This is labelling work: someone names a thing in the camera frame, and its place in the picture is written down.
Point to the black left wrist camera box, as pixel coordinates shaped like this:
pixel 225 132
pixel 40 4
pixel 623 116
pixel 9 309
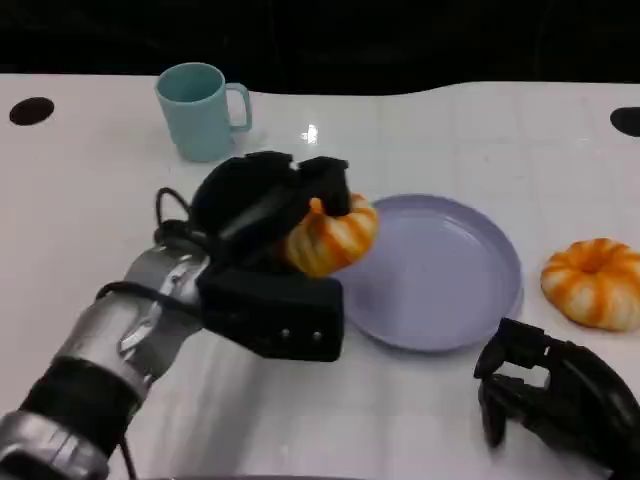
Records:
pixel 275 315

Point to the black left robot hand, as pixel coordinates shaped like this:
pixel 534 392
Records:
pixel 245 200

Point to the pale green mug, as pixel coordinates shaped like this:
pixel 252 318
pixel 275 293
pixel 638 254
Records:
pixel 197 125

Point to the lilac plate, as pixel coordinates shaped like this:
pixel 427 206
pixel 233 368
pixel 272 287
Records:
pixel 440 280

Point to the black round table grommet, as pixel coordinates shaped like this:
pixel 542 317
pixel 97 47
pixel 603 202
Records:
pixel 31 111
pixel 627 120

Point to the orange and white bread roll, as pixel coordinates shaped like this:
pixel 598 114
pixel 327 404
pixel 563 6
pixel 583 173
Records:
pixel 595 285
pixel 335 240

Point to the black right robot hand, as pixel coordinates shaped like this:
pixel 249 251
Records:
pixel 565 395

